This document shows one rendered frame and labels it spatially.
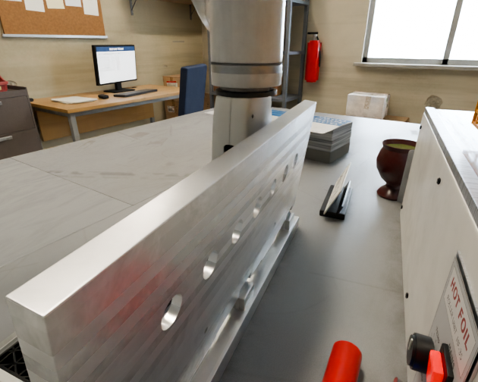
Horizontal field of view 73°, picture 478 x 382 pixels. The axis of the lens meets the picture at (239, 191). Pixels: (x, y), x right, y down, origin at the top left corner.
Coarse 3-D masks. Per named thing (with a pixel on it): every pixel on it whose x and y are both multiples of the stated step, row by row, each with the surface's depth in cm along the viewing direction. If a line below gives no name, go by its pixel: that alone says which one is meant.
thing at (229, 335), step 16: (288, 224) 51; (288, 240) 50; (272, 256) 45; (256, 272) 42; (272, 272) 44; (256, 288) 39; (240, 304) 36; (256, 304) 39; (240, 320) 35; (16, 336) 32; (224, 336) 33; (240, 336) 34; (208, 352) 31; (224, 352) 31; (208, 368) 29; (224, 368) 31
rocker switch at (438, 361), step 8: (432, 352) 20; (440, 352) 20; (448, 352) 19; (432, 360) 19; (440, 360) 19; (448, 360) 19; (432, 368) 19; (440, 368) 19; (448, 368) 18; (432, 376) 19; (440, 376) 18; (448, 376) 18
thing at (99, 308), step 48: (240, 144) 27; (288, 144) 37; (192, 192) 18; (240, 192) 25; (288, 192) 46; (96, 240) 14; (144, 240) 14; (192, 240) 19; (240, 240) 29; (48, 288) 11; (96, 288) 12; (144, 288) 16; (192, 288) 21; (240, 288) 34; (48, 336) 11; (96, 336) 13; (144, 336) 17; (192, 336) 24
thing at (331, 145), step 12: (336, 120) 92; (336, 132) 83; (348, 132) 90; (312, 144) 87; (324, 144) 84; (336, 144) 86; (348, 144) 92; (312, 156) 88; (324, 156) 85; (336, 156) 88
